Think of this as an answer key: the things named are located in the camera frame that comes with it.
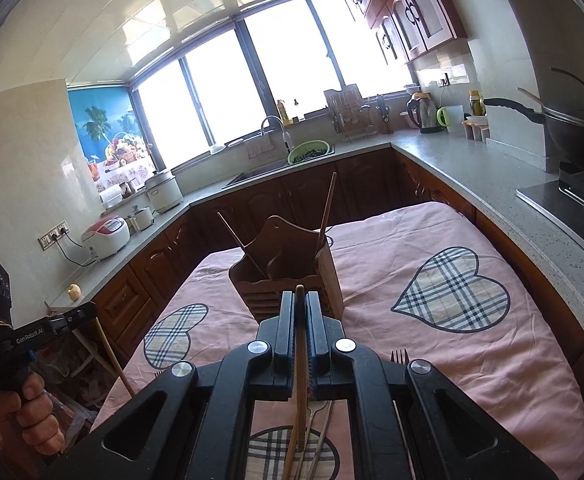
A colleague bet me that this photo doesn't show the white red rice cooker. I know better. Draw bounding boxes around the white red rice cooker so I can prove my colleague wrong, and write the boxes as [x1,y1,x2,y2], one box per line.
[81,216,130,261]

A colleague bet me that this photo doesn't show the black wok with lid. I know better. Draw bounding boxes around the black wok with lid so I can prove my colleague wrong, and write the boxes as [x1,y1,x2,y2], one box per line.
[483,67,584,170]

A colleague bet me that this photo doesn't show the carved wooden chopstick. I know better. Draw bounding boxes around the carved wooden chopstick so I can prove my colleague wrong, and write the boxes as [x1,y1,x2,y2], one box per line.
[281,285,308,480]

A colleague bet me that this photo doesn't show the kitchen faucet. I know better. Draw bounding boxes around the kitchen faucet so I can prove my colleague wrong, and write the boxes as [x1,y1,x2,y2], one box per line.
[259,115,293,154]

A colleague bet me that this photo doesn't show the green colander with vegetables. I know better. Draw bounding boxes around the green colander with vegetables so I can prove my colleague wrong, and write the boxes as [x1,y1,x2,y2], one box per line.
[286,140,331,165]

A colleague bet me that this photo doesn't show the small white pot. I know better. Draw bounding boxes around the small white pot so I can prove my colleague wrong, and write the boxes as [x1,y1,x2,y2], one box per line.
[128,206,154,232]

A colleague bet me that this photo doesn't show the wooden utensil holder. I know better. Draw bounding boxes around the wooden utensil holder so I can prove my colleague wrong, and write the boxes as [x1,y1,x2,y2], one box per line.
[229,216,344,323]

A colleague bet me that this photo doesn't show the wooden dish rack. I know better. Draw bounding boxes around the wooden dish rack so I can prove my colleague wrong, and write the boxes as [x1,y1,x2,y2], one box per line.
[323,84,377,138]

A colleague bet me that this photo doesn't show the steel fork right side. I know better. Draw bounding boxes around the steel fork right side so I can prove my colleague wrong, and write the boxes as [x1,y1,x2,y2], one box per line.
[389,348,410,366]

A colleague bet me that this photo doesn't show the steel electric kettle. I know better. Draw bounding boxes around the steel electric kettle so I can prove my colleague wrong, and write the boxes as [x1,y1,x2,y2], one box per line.
[407,92,444,133]

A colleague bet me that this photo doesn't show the green mug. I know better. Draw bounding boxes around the green mug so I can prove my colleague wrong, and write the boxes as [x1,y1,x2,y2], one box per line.
[436,106,452,128]

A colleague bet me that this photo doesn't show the wooden upper cabinets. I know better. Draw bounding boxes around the wooden upper cabinets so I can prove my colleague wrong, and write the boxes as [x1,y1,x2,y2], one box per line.
[346,0,468,62]

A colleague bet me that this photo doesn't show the white electric pressure cooker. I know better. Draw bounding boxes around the white electric pressure cooker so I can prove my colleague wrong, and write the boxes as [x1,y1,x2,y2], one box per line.
[144,170,183,214]

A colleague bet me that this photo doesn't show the gas stove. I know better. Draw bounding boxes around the gas stove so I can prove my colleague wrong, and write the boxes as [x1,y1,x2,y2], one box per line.
[516,162,584,249]

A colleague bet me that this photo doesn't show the yellow apple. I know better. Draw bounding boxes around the yellow apple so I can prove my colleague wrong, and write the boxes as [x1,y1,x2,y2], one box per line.
[67,284,81,301]

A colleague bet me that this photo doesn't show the steel spoon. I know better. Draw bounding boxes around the steel spoon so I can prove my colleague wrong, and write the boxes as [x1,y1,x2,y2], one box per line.
[293,401,328,480]

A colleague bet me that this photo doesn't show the person's left hand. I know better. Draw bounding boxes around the person's left hand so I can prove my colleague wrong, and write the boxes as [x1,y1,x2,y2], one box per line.
[0,373,65,456]

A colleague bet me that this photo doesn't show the wall power socket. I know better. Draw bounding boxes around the wall power socket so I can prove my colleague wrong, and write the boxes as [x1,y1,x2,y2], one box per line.
[38,221,69,250]

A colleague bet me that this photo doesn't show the pink heart-patterned tablecloth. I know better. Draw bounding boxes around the pink heart-patterned tablecloth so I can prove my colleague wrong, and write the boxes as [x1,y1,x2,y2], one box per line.
[98,202,584,479]

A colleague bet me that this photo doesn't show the tropical fruit poster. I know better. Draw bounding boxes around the tropical fruit poster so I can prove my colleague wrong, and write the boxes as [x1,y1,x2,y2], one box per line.
[68,86,156,193]

